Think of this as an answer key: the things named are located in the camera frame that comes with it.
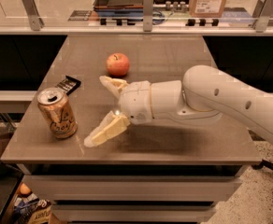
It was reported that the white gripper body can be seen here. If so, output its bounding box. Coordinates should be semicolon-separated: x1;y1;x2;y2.
119;81;152;125

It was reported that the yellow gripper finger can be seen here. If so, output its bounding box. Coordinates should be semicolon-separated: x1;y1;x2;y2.
99;76;128;98
84;111;130;147

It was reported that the small orange fruit in bin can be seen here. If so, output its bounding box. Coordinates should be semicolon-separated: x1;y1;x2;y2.
20;183;32;196

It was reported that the black snack bar wrapper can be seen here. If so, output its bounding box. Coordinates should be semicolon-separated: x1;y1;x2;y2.
56;76;81;95

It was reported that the middle metal railing bracket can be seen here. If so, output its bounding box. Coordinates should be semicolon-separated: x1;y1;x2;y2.
143;0;153;32

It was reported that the orange LaCroix soda can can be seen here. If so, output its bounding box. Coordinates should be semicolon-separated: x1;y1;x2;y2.
37;88;78;139

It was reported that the grey drawer cabinet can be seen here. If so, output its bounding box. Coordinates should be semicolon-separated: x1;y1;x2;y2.
23;175;241;224

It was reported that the right metal railing bracket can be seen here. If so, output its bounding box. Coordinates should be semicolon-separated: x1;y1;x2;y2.
252;0;273;33

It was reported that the cardboard box with label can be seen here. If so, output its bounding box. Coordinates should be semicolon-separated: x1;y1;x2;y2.
189;0;226;18

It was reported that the metal railing bracket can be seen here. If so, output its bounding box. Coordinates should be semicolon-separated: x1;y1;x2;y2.
143;0;153;32
252;0;273;33
22;0;44;31

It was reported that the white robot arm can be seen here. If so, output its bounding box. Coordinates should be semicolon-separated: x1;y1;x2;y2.
84;65;273;147

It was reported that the red apple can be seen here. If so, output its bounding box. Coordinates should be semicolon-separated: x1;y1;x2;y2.
106;53;130;77

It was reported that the left metal railing bracket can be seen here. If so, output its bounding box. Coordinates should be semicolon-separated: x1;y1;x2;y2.
22;0;44;31

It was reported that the snack bag in bin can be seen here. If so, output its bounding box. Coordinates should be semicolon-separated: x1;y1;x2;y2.
12;193;51;224

